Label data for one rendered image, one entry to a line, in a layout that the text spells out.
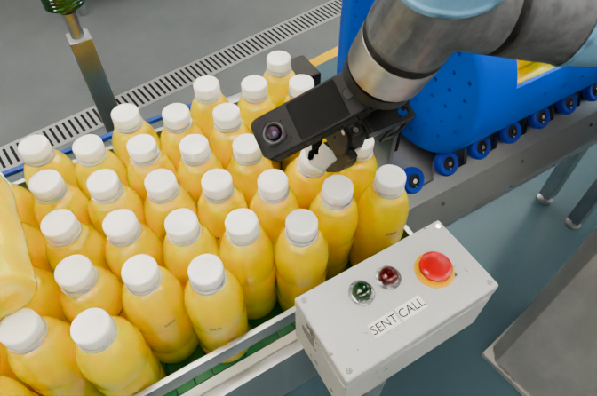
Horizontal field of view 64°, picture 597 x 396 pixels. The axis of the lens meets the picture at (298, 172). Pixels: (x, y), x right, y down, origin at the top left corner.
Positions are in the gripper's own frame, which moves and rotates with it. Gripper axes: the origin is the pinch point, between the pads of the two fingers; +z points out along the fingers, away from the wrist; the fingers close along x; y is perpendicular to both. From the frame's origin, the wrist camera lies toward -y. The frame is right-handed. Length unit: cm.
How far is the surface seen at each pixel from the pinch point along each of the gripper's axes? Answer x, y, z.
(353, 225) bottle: -9.6, 2.5, 3.4
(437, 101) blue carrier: 2.1, 25.3, 4.0
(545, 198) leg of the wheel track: -24, 127, 101
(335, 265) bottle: -12.9, 1.1, 12.6
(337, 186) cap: -4.6, 1.2, -0.9
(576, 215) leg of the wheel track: -35, 127, 93
